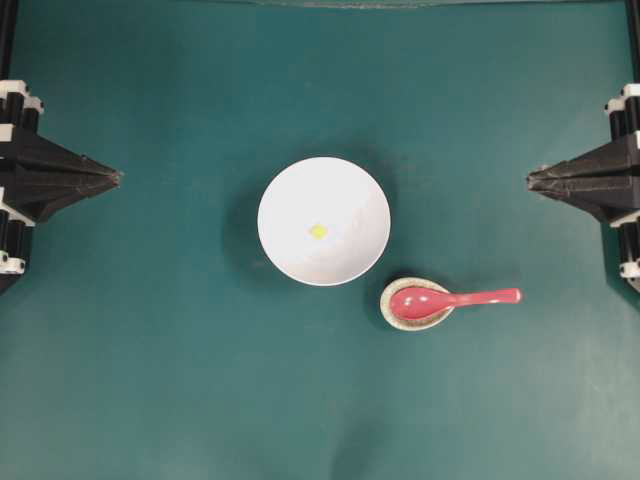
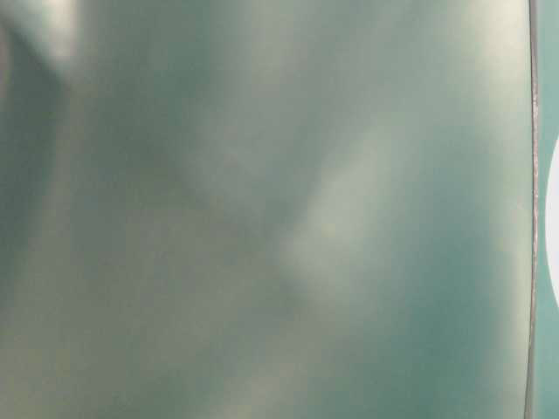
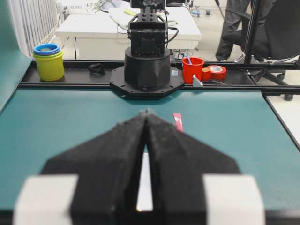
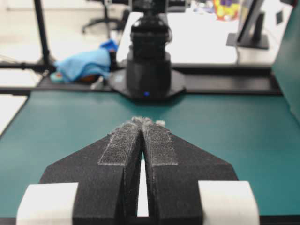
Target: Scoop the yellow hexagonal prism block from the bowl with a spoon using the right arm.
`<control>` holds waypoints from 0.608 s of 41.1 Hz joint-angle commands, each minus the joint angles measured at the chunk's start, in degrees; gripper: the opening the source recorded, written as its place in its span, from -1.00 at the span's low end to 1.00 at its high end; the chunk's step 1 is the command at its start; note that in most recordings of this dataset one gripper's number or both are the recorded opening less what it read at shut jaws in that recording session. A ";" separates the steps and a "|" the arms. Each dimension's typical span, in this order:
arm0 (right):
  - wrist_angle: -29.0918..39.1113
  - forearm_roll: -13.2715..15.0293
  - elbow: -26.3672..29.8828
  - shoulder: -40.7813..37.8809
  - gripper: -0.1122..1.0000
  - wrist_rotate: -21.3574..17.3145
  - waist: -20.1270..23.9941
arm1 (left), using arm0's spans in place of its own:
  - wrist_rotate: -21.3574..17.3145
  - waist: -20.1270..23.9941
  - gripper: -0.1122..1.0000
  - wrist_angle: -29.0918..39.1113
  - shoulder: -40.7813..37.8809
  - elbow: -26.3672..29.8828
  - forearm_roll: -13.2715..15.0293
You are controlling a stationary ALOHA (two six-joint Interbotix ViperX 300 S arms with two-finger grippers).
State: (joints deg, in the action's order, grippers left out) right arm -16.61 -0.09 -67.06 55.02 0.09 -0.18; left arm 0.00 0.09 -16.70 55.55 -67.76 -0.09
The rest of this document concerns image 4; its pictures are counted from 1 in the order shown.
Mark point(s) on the colourful bag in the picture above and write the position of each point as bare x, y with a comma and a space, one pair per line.
226, 10

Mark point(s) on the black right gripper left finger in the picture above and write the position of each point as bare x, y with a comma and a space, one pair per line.
97, 185

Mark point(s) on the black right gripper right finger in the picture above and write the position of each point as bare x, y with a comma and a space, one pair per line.
189, 186

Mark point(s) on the blue cloth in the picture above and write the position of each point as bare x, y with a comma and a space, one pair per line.
96, 62

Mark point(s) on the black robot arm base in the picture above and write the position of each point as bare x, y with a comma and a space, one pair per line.
148, 74

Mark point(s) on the black monitor on stand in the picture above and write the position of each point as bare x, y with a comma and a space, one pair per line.
249, 34

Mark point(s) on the black office chair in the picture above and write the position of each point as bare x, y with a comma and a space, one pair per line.
120, 23

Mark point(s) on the black metal frame pole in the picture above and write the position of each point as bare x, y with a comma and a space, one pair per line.
46, 63

